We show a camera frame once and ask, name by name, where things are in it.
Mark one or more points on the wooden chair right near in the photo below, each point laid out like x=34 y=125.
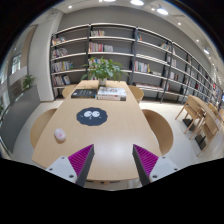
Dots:
x=161 y=129

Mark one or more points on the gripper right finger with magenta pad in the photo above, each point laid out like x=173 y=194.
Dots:
x=151 y=167

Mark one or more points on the small plant on left ledge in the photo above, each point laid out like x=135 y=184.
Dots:
x=28 y=81

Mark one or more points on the wooden chair left near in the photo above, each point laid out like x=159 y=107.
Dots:
x=39 y=125

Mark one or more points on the wooden chair at side table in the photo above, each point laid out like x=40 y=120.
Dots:
x=194 y=108

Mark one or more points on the wooden chair left far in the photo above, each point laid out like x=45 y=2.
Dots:
x=67 y=90

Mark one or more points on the black book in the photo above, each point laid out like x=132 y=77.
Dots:
x=84 y=93

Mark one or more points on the dark round face mouse pad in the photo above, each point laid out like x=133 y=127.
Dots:
x=92 y=116

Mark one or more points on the wooden chair right foreground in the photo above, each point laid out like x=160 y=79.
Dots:
x=206 y=132

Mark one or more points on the green potted plant on table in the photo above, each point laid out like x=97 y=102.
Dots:
x=103 y=69

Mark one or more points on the wooden chair right far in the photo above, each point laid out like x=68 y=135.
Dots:
x=137 y=92

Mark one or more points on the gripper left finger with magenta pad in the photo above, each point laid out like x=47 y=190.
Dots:
x=74 y=168

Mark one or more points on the large wall bookshelf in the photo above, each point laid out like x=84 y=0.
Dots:
x=164 y=70

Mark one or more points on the white pink computer mouse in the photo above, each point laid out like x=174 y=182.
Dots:
x=60 y=135

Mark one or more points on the stack of white books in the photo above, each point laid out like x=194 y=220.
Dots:
x=111 y=93

